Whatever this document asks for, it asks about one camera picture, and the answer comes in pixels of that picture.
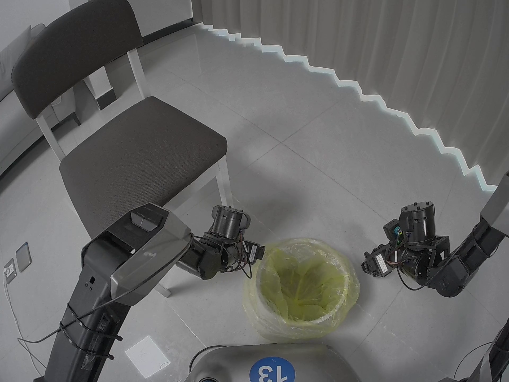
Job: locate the yellow plastic bag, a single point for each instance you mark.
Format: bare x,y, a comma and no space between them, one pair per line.
306,281

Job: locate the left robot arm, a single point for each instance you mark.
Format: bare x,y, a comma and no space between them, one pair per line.
147,245

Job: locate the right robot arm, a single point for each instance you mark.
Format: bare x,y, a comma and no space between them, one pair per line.
453,273

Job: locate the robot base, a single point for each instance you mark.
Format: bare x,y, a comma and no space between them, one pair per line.
318,362

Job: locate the white trash bin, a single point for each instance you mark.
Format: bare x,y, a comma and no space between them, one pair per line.
314,320

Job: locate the grey white chair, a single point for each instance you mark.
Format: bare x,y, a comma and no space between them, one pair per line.
139,153

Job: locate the white curtain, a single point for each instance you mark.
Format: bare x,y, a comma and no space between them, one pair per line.
377,34

